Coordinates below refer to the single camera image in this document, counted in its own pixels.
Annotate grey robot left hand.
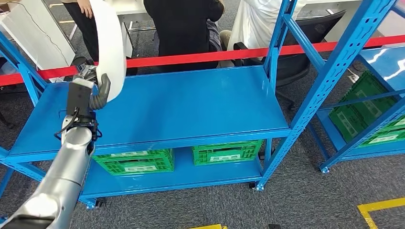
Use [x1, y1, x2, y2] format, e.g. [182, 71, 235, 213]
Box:
[75, 68, 111, 111]

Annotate white moulded plastic part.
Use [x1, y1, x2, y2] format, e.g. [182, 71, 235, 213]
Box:
[89, 0, 127, 104]

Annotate blue metal shelf rack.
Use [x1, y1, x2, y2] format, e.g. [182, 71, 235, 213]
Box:
[0, 0, 398, 209]
[308, 44, 405, 175]

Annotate red barrier belt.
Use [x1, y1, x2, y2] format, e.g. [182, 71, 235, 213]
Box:
[0, 64, 79, 86]
[126, 34, 405, 69]

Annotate white panel board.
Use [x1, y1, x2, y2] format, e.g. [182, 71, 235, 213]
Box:
[0, 0, 76, 71]

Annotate white desk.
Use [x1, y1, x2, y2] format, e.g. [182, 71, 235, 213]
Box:
[115, 0, 157, 59]
[294, 0, 405, 43]

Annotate yellow floor tape square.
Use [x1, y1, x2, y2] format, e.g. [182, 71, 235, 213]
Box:
[357, 197, 405, 229]
[190, 224, 228, 229]

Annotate black office chair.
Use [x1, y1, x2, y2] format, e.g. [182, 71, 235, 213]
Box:
[233, 9, 347, 111]

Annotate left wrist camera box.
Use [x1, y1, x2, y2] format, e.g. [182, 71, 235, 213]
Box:
[66, 78, 95, 117]

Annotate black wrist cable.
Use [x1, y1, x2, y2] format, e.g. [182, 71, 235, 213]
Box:
[53, 107, 104, 141]

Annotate black-topped stanchion post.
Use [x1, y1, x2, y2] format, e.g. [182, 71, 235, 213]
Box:
[73, 57, 87, 75]

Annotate white floor cable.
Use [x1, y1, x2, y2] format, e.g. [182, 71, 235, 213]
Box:
[346, 68, 360, 83]

